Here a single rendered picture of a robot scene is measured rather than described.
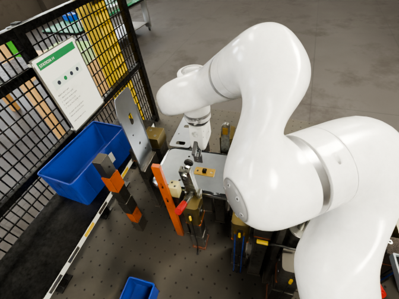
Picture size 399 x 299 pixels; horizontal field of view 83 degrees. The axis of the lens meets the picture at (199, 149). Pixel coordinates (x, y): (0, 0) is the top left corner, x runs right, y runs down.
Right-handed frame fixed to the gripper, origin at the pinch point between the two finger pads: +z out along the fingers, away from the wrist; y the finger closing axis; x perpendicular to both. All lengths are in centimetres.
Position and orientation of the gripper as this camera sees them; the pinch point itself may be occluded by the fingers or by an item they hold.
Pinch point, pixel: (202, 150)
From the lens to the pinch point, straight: 83.5
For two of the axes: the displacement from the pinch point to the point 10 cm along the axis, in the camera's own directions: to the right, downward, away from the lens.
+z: 0.9, 6.9, 7.2
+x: -9.6, -1.3, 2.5
